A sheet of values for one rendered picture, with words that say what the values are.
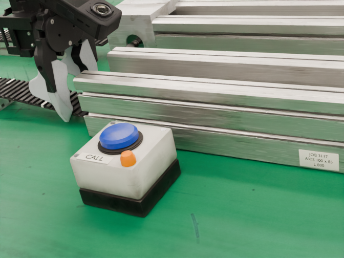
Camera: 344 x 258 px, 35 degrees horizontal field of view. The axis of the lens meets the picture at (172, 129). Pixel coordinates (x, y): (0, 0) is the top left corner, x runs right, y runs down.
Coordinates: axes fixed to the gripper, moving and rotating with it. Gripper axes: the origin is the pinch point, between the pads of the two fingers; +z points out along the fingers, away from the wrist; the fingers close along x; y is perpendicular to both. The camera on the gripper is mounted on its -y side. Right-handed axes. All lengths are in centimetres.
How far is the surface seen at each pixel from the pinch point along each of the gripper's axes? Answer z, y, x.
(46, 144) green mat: 2.0, 0.9, 7.7
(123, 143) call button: -5.0, -17.9, 14.2
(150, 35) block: -4.3, -3.6, -14.1
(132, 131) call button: -5.4, -17.9, 12.5
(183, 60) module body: -6.3, -15.9, -2.4
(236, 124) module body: -2.6, -25.7, 4.9
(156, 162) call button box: -2.3, -20.4, 13.0
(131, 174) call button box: -3.4, -20.1, 16.8
